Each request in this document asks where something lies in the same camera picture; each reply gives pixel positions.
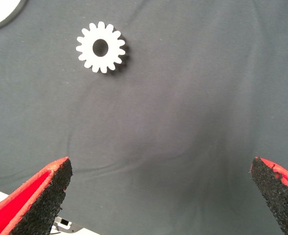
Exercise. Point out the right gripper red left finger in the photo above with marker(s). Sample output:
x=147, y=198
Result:
x=24, y=210

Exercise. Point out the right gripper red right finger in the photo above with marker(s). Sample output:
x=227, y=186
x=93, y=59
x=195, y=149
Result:
x=281, y=195

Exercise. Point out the dark grey table cloth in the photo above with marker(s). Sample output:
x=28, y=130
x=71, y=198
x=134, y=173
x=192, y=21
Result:
x=171, y=98

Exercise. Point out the small steel planetary gear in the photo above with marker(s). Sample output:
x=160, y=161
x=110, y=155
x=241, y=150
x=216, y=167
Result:
x=85, y=49

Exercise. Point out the silver aluminium profile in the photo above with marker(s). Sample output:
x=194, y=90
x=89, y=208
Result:
x=65, y=228

